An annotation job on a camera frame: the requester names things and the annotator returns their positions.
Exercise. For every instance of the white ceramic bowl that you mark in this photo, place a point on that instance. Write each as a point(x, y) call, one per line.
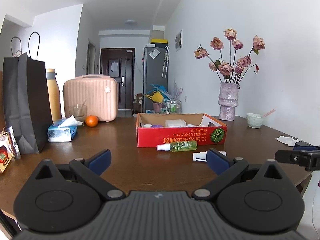
point(254, 120)

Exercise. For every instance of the dark phone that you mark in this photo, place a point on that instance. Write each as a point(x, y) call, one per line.
point(302, 144)

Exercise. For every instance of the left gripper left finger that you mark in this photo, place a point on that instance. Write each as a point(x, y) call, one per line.
point(89, 171)

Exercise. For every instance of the crumpled white tissue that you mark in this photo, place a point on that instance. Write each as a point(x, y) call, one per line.
point(289, 141)

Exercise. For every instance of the black paper bag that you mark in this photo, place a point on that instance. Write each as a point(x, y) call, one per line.
point(26, 102)

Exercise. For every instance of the pink textured vase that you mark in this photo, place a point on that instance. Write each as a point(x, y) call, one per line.
point(228, 101)

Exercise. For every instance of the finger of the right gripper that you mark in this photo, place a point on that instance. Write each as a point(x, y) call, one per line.
point(303, 156)

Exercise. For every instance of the small white tube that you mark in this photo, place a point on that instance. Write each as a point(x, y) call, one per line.
point(200, 156)

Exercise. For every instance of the pink spoon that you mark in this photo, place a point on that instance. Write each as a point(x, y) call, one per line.
point(268, 113)

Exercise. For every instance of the red cardboard box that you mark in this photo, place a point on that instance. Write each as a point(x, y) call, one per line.
point(207, 131)

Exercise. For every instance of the snack packages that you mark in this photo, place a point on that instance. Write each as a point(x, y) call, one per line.
point(8, 148)

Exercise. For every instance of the orange fruit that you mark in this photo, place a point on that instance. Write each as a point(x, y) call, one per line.
point(91, 121)

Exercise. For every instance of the white plastic container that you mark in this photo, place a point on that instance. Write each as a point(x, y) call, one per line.
point(175, 123)

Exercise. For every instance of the storage rack with items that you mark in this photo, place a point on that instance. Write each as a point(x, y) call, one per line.
point(168, 107)

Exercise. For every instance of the yellow box on refrigerator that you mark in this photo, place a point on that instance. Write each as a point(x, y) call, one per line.
point(158, 40)

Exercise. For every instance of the pink small suitcase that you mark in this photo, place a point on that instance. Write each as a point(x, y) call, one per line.
point(99, 93)

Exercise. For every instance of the dried pink rose bouquet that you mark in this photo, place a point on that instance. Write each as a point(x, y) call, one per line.
point(231, 69)

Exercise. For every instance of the grey refrigerator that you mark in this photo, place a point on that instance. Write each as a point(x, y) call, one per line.
point(153, 72)

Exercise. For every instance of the clear glass cup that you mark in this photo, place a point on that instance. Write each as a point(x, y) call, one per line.
point(79, 111)

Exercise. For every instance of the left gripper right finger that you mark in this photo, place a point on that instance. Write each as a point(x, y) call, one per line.
point(228, 172)

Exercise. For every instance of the blue tissue pack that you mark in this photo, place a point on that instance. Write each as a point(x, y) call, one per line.
point(63, 130)

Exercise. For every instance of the dark brown entrance door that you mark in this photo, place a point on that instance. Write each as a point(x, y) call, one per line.
point(118, 63)

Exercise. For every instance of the yellow thermos jug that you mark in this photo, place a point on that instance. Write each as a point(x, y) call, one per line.
point(54, 94)

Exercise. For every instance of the green spray bottle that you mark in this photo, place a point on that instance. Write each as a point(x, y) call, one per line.
point(178, 146)

